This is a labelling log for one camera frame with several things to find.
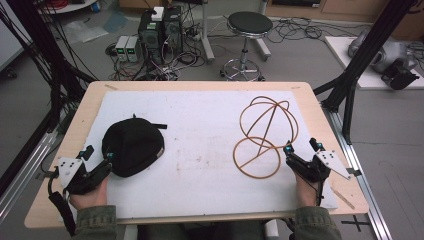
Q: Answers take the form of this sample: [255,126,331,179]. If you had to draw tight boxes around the black computer tower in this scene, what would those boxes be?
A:
[137,9,165,65]
[162,5,184,57]

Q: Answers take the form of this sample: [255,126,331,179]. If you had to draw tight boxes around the grey robot shell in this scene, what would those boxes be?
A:
[347,29,418,75]

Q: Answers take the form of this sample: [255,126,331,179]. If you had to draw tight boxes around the white table mat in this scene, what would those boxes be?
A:
[59,89,339,223]

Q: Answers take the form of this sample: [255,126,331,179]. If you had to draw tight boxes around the black cap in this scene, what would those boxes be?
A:
[101,113,169,179]

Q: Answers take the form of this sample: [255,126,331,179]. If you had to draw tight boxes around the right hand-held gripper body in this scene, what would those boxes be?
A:
[285,149,353,184]

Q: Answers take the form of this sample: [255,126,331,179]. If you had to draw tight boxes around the black wrist strap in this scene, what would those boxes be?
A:
[47,172,77,238]

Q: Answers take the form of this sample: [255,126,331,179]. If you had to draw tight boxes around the thin wooden strip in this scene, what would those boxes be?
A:
[330,186,356,211]

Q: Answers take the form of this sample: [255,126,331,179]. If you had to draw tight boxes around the person's right hand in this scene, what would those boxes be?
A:
[294,173,323,209]

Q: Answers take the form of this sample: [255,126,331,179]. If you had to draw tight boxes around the tangle of cables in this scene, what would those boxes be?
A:
[105,42,208,82]

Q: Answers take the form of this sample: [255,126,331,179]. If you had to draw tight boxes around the brown wire hat stand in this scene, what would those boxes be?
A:
[232,95,300,180]

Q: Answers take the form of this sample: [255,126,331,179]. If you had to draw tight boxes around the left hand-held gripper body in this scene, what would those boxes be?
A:
[57,156,113,196]

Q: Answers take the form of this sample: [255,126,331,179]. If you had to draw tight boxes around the black device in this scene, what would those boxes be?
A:
[380,59,421,91]

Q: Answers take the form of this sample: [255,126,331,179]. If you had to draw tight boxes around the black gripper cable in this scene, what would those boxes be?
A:
[309,173,326,207]

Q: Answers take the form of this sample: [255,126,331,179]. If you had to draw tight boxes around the grey power supply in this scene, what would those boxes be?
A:
[114,35,130,63]
[125,35,141,64]

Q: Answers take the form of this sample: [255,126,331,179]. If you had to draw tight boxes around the black round stool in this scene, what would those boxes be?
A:
[219,11,275,83]

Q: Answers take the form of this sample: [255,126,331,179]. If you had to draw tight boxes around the grey desk leg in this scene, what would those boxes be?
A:
[199,0,217,65]

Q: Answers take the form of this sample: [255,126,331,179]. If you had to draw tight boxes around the person's left hand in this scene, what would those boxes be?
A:
[68,176,110,211]

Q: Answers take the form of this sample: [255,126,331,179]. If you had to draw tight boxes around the black metal frame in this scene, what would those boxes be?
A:
[312,0,418,145]
[5,0,98,133]

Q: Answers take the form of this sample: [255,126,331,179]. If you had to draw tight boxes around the white box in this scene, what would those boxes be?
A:
[151,6,165,22]

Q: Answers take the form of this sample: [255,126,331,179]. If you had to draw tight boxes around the white floor platform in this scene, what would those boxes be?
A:
[324,35,424,91]

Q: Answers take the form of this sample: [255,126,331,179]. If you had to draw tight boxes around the aluminium rail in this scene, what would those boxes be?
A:
[321,106,394,240]
[0,129,60,223]

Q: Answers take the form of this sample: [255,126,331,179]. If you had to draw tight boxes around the black floor cables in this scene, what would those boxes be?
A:
[265,15,363,45]

